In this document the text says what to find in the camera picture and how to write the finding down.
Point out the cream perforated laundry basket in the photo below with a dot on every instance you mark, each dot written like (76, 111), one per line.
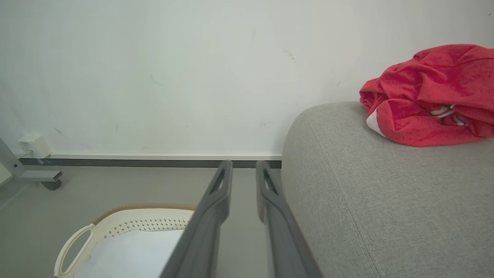
(115, 224)

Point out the black caster wheel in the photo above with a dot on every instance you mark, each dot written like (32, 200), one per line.
(52, 185)

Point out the black skirting board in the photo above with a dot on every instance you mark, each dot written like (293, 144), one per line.
(135, 163)

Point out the white wall socket box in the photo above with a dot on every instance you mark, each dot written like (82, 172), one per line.
(34, 145)

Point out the grey fabric sofa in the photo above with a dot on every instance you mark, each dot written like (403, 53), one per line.
(386, 212)

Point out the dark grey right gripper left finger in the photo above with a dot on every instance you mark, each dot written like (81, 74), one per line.
(200, 239)

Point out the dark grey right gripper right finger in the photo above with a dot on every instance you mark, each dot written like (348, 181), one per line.
(285, 239)

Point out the grey metal partition frame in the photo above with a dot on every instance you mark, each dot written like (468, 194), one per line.
(38, 175)

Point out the red and white garment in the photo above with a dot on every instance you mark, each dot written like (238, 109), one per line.
(424, 85)

